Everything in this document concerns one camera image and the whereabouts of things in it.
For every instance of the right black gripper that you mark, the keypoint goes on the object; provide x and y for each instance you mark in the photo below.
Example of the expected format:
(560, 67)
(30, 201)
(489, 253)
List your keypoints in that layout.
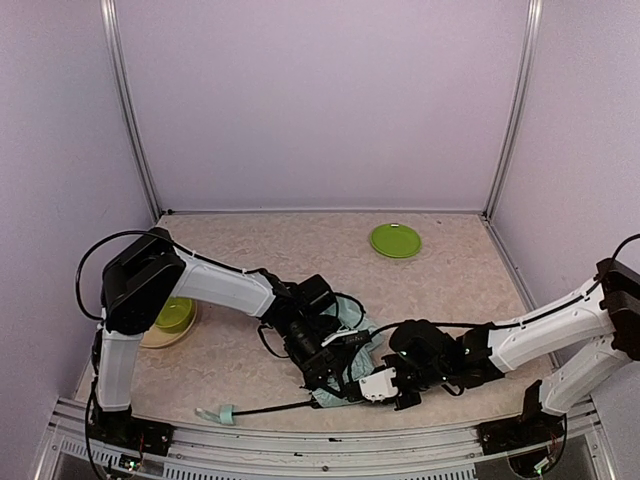
(405, 388)

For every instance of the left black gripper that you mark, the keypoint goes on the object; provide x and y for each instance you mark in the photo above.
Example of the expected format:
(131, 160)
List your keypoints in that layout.
(325, 368)

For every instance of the mint green folding umbrella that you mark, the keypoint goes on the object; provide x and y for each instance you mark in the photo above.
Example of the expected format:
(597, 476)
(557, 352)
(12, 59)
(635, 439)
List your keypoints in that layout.
(351, 315)

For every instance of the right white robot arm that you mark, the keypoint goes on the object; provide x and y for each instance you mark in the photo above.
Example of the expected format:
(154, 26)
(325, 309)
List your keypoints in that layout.
(602, 315)

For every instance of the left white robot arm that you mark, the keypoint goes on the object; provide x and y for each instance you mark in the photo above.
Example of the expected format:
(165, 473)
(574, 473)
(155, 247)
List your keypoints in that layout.
(138, 283)

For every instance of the green plate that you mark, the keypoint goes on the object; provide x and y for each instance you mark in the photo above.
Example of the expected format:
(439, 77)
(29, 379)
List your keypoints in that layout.
(395, 241)

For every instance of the green bowl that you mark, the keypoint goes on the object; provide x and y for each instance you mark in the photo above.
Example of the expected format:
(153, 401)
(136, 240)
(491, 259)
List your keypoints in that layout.
(176, 316)

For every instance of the beige plate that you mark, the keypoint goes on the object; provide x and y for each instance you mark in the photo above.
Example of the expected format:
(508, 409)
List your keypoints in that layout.
(156, 339)

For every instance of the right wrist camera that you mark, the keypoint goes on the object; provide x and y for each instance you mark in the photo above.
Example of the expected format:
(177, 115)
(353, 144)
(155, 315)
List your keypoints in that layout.
(379, 386)

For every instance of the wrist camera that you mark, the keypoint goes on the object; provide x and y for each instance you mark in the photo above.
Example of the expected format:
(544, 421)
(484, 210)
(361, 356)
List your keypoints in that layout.
(379, 386)
(347, 338)

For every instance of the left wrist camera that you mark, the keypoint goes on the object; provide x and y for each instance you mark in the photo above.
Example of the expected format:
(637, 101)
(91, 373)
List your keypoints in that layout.
(347, 338)

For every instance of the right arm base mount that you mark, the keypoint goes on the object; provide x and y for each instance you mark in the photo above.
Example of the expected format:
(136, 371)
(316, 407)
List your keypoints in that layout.
(531, 427)

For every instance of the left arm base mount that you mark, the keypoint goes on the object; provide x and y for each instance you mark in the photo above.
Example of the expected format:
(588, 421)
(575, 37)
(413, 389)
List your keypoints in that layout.
(122, 429)

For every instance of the aluminium front rail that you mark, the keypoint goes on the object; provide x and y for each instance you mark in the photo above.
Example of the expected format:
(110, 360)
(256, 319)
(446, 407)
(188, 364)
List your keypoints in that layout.
(210, 452)

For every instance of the right aluminium frame post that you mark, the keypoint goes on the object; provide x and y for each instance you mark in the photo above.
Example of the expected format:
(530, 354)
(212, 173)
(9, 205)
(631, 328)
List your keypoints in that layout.
(517, 108)

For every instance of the aluminium frame post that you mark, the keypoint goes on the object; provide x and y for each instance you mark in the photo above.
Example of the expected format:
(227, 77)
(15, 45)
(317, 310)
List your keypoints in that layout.
(517, 108)
(110, 23)

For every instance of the left aluminium frame post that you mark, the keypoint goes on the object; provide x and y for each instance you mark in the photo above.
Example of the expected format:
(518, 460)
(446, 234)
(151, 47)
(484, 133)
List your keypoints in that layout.
(110, 23)

